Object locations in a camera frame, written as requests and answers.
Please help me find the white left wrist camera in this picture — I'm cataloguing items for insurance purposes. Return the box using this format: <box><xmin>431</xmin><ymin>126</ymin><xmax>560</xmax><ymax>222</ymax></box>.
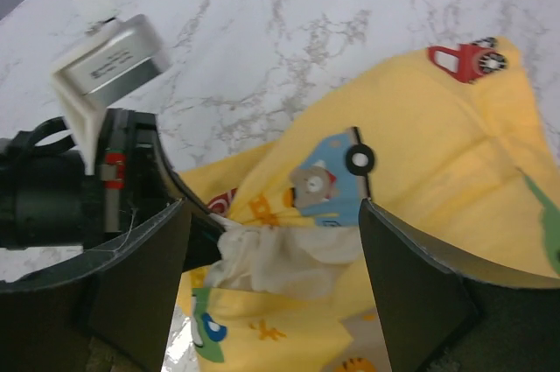
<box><xmin>50</xmin><ymin>14</ymin><xmax>171</xmax><ymax>175</ymax></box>

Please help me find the white pillow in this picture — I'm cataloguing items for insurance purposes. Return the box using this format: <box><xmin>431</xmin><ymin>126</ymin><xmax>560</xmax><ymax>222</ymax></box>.
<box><xmin>204</xmin><ymin>219</ymin><xmax>362</xmax><ymax>299</ymax></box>

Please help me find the yellow cartoon-print pillowcase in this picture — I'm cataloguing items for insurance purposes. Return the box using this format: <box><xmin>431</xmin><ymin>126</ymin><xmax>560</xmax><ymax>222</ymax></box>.
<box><xmin>177</xmin><ymin>38</ymin><xmax>559</xmax><ymax>371</ymax></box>

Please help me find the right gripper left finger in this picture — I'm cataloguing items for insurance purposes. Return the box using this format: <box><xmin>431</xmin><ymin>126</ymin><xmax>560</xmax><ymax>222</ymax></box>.
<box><xmin>1</xmin><ymin>200</ymin><xmax>191</xmax><ymax>371</ymax></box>

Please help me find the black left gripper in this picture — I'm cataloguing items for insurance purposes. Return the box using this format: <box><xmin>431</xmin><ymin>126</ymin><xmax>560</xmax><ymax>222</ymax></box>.
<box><xmin>1</xmin><ymin>109</ymin><xmax>225</xmax><ymax>271</ymax></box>

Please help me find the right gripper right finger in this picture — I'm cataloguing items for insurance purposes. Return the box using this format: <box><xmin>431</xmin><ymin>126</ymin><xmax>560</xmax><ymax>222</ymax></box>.
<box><xmin>359</xmin><ymin>200</ymin><xmax>559</xmax><ymax>371</ymax></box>

